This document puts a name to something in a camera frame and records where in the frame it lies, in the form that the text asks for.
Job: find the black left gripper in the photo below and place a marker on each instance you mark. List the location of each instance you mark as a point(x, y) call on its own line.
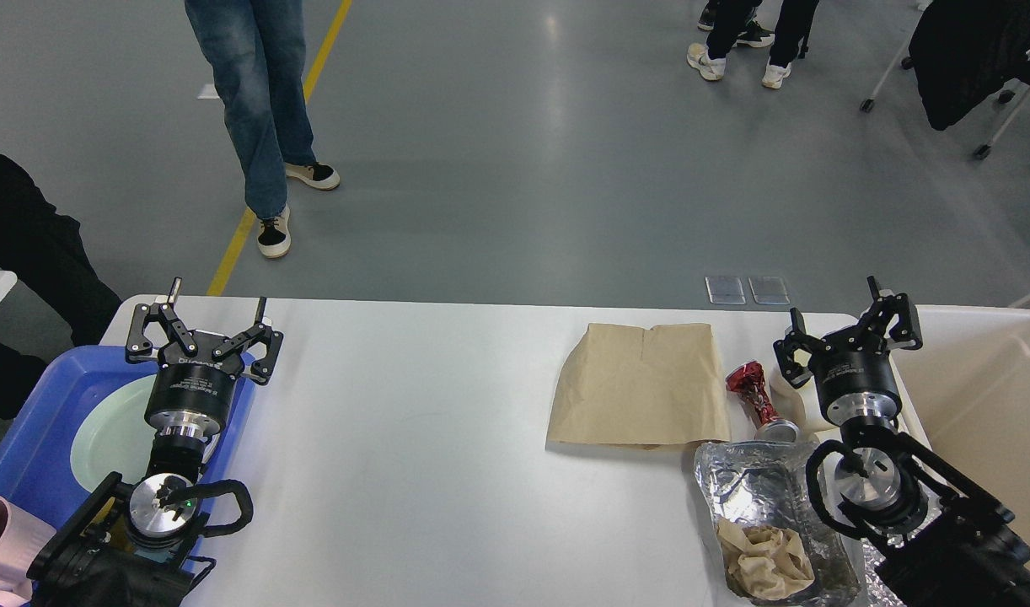
point(193, 392)

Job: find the white plastic bin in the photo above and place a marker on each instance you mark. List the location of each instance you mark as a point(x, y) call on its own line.
point(970, 387)

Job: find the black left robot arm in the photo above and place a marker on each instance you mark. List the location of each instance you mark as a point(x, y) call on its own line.
point(130, 542)

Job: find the green plate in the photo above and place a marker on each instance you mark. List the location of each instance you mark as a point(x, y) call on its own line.
point(115, 437)

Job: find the aluminium foil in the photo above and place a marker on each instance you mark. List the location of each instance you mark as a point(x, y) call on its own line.
point(758, 483)

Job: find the red snack wrapper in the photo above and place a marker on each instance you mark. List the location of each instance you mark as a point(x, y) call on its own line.
point(749, 384)

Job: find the white paper cup lying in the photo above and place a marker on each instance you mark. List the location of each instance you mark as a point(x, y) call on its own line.
point(800, 405)

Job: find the brown paper bag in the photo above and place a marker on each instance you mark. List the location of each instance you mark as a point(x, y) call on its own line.
point(647, 388)

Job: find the left floor plate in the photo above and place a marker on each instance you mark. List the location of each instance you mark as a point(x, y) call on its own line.
point(725, 290)

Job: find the blue plastic tray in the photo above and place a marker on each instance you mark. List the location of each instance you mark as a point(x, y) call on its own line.
point(35, 457)

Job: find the right floor plate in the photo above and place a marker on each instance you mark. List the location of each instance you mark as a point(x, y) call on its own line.
point(769, 290)

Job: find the brown napkin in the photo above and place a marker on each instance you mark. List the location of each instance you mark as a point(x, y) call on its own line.
point(767, 562)

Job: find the chair with black jacket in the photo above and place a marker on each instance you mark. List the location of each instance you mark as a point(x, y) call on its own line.
point(963, 52)

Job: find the person in blue jeans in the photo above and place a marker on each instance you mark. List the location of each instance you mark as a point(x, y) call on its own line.
point(256, 51)

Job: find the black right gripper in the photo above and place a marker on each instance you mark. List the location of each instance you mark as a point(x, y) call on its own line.
point(852, 375)

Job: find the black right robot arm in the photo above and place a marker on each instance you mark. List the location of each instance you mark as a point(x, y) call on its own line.
point(944, 540)

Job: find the person in black trousers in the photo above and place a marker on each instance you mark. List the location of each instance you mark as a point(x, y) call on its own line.
point(733, 23)

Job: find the person with dark sneakers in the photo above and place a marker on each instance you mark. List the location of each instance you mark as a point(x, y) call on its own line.
point(753, 33)

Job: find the pink ribbed mug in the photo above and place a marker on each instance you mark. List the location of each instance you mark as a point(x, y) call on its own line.
point(22, 537)

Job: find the floor plate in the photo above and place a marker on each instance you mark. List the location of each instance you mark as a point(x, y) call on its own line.
point(769, 290)
point(725, 290)

